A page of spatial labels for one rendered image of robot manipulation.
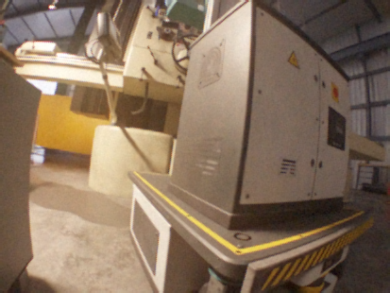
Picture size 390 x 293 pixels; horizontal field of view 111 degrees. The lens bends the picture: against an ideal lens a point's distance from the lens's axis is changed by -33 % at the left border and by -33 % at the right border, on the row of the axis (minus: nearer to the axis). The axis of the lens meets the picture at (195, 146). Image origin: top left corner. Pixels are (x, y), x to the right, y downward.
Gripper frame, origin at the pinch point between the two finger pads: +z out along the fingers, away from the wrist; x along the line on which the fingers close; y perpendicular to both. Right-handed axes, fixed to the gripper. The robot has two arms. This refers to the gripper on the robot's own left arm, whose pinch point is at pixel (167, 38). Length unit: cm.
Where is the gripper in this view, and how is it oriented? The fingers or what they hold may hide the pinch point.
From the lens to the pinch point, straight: 158.4
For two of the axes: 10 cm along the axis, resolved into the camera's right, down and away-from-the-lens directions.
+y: -2.9, -4.0, 8.7
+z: -1.5, 9.2, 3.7
